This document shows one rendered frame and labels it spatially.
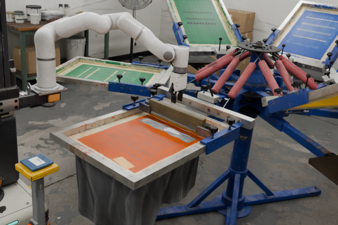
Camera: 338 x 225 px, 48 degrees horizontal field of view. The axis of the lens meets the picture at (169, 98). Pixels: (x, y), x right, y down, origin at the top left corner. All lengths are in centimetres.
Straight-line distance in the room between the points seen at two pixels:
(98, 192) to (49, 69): 66
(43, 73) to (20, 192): 104
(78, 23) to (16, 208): 128
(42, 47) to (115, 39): 492
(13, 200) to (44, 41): 117
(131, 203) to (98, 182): 22
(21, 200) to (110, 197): 97
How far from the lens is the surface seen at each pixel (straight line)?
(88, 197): 202
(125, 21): 189
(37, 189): 176
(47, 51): 197
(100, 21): 187
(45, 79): 201
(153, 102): 215
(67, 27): 193
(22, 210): 261
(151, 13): 739
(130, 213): 178
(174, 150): 184
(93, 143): 187
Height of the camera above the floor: 181
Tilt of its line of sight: 20 degrees down
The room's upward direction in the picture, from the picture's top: 5 degrees clockwise
